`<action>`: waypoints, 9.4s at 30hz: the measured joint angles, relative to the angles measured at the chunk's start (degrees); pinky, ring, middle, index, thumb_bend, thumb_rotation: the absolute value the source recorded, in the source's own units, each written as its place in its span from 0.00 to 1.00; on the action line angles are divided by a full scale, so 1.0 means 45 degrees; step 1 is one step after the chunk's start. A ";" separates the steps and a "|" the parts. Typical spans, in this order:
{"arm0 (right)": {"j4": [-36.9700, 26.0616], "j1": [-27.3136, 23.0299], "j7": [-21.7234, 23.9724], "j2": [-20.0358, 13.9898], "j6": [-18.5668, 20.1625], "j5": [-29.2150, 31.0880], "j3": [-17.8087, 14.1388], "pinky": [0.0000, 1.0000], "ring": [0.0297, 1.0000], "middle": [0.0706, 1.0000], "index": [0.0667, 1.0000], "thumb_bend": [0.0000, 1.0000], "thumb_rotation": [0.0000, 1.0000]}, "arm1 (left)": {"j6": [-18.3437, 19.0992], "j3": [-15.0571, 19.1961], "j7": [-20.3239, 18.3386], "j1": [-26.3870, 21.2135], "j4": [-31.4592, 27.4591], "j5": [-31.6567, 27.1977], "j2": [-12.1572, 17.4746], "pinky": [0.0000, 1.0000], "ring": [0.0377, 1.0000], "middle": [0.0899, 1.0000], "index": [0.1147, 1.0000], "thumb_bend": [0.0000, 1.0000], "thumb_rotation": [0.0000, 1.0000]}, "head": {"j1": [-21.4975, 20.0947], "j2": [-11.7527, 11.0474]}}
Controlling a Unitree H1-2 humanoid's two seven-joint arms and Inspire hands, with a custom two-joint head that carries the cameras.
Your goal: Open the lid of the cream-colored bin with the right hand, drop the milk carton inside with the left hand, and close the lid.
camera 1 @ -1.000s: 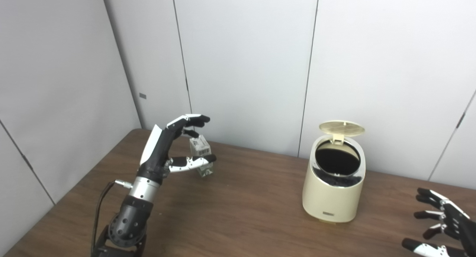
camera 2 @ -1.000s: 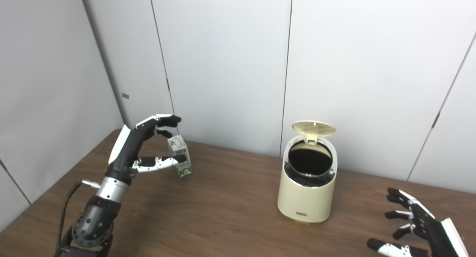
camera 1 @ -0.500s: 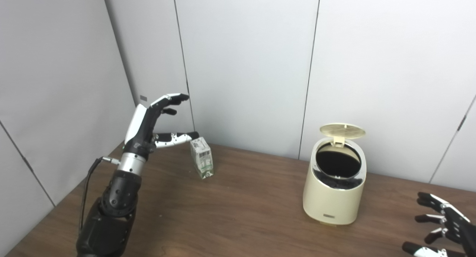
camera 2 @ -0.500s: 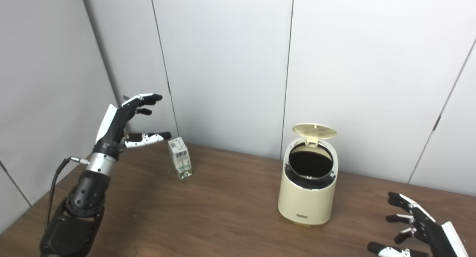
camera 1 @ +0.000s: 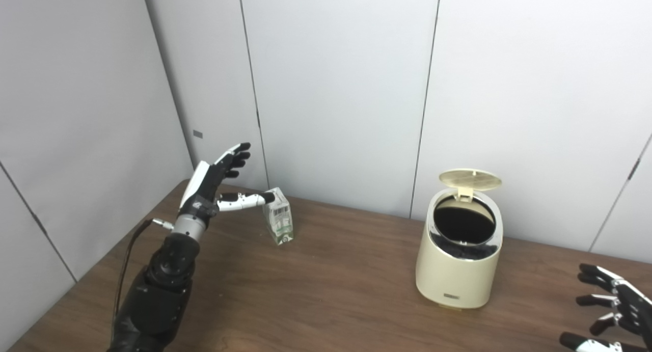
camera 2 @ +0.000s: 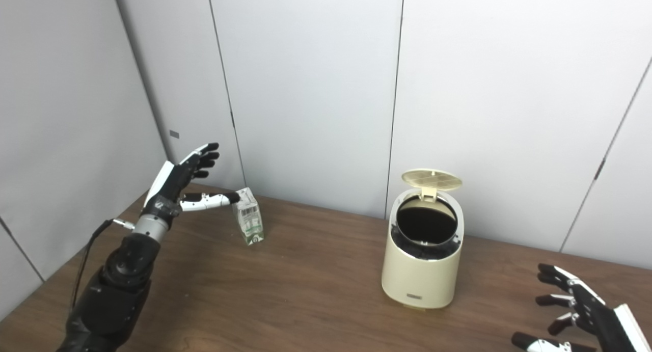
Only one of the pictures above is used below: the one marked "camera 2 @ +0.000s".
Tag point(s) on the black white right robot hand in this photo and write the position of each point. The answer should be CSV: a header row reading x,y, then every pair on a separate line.
x,y
606,324

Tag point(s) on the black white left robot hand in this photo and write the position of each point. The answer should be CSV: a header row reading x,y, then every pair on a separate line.
x,y
170,186

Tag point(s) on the white green milk carton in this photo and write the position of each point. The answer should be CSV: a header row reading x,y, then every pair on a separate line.
x,y
249,219

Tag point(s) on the cream-colored trash bin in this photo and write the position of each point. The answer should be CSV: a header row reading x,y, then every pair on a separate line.
x,y
420,278

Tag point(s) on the round cream bin lid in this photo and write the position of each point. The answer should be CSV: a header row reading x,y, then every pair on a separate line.
x,y
432,179

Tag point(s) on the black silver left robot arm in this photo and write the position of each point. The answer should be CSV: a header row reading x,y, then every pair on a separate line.
x,y
117,286

